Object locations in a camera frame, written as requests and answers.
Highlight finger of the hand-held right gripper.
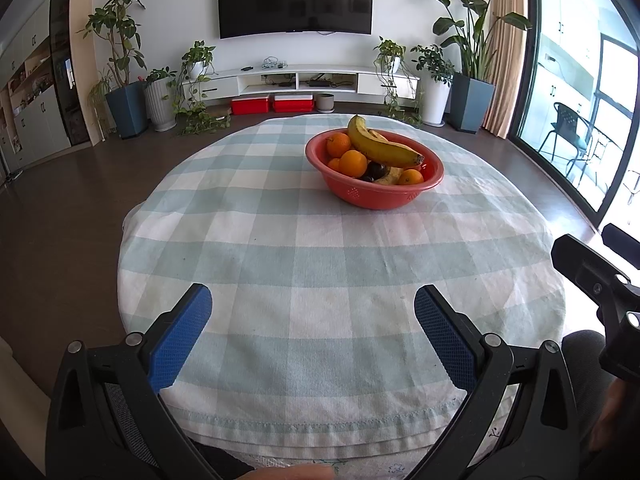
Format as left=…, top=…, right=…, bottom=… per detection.
left=551, top=233, right=640, bottom=331
left=601, top=223, right=640, bottom=261

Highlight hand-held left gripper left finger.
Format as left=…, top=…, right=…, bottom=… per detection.
left=45, top=283, right=213, bottom=480

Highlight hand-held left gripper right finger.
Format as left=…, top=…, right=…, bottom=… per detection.
left=405, top=285, right=578, bottom=480

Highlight red plastic bowl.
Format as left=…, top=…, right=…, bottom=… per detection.
left=305, top=128, right=445, bottom=211

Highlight large orange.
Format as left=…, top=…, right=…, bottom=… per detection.
left=338, top=150, right=369, bottom=178

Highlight short yellow banana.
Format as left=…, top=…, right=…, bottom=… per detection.
left=347, top=114, right=427, bottom=168

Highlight person's dark trousers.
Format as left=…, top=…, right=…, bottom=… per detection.
left=560, top=330, right=640, bottom=480

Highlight black balcony table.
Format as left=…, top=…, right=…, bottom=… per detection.
left=582, top=125, right=626, bottom=196

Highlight green white checked tablecloth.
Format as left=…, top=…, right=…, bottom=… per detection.
left=117, top=112, right=566, bottom=456

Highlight black-framed sliding glass door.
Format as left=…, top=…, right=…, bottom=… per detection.
left=510, top=0, right=640, bottom=226

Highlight broad-leaf plant in blue pot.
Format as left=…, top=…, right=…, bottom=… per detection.
left=406, top=0, right=532, bottom=134

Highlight beige curtain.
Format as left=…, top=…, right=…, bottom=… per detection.
left=482, top=0, right=528, bottom=139

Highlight bushy plant in white pot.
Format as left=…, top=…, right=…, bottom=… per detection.
left=410, top=44, right=456, bottom=127

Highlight white balcony cabinets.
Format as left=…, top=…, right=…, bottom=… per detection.
left=537, top=0, right=601, bottom=111

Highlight plant in ribbed white pot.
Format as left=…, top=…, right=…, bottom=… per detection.
left=144, top=66, right=177, bottom=132

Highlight tall plant in blue pot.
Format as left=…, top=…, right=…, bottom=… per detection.
left=77, top=0, right=150, bottom=140

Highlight white television cabinet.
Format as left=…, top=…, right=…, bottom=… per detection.
left=181, top=63, right=421, bottom=101

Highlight trailing pothos in white pot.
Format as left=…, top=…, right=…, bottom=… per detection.
left=372, top=36, right=423, bottom=128
left=170, top=41, right=232, bottom=136

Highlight wall cabinet unit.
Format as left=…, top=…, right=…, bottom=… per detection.
left=0, top=0, right=96, bottom=176

